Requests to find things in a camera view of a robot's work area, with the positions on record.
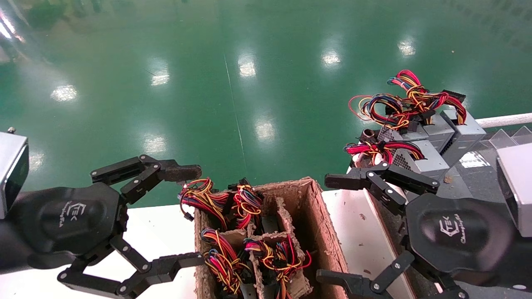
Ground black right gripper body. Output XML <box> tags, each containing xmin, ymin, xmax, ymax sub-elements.
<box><xmin>404</xmin><ymin>193</ymin><xmax>518</xmax><ymax>285</ymax></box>

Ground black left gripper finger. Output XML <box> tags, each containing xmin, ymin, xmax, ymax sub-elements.
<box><xmin>90</xmin><ymin>154</ymin><xmax>203</xmax><ymax>205</ymax></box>
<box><xmin>57</xmin><ymin>235</ymin><xmax>205</xmax><ymax>299</ymax></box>

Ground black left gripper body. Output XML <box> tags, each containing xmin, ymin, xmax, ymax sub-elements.
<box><xmin>12</xmin><ymin>183</ymin><xmax>127</xmax><ymax>270</ymax></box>

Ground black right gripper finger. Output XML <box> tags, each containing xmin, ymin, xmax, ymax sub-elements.
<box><xmin>316</xmin><ymin>249</ymin><xmax>469</xmax><ymax>299</ymax></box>
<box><xmin>324</xmin><ymin>162</ymin><xmax>440</xmax><ymax>216</ymax></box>

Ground grey power supply with wires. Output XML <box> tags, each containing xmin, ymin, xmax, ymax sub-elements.
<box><xmin>387</xmin><ymin>69</ymin><xmax>456</xmax><ymax>152</ymax></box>
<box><xmin>432</xmin><ymin>88</ymin><xmax>487</xmax><ymax>167</ymax></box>
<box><xmin>344</xmin><ymin>139</ymin><xmax>451</xmax><ymax>175</ymax></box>
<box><xmin>348</xmin><ymin>93</ymin><xmax>431</xmax><ymax>144</ymax></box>

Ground brown cardboard box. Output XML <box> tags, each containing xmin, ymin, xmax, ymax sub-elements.
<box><xmin>193</xmin><ymin>176</ymin><xmax>352</xmax><ymax>299</ymax></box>

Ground clear plastic compartment tray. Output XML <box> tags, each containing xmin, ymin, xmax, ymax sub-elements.
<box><xmin>478</xmin><ymin>126</ymin><xmax>532</xmax><ymax>151</ymax></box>

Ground power supply with coloured wires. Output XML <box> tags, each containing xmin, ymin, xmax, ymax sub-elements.
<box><xmin>200</xmin><ymin>228</ymin><xmax>252</xmax><ymax>299</ymax></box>
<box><xmin>179</xmin><ymin>178</ymin><xmax>231</xmax><ymax>231</ymax></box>
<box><xmin>231</xmin><ymin>178</ymin><xmax>263</xmax><ymax>231</ymax></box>
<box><xmin>243</xmin><ymin>235</ymin><xmax>312</xmax><ymax>299</ymax></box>

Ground wired power supplies in box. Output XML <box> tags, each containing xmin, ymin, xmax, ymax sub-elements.
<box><xmin>199</xmin><ymin>195</ymin><xmax>312</xmax><ymax>299</ymax></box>

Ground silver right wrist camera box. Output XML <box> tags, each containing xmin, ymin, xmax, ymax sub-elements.
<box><xmin>497</xmin><ymin>142</ymin><xmax>532</xmax><ymax>237</ymax></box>

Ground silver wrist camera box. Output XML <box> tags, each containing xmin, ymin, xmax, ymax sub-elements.
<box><xmin>0</xmin><ymin>132</ymin><xmax>30</xmax><ymax>220</ymax></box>
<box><xmin>497</xmin><ymin>142</ymin><xmax>532</xmax><ymax>237</ymax></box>

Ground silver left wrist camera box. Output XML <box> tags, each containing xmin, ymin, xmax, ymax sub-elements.
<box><xmin>0</xmin><ymin>132</ymin><xmax>30</xmax><ymax>220</ymax></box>

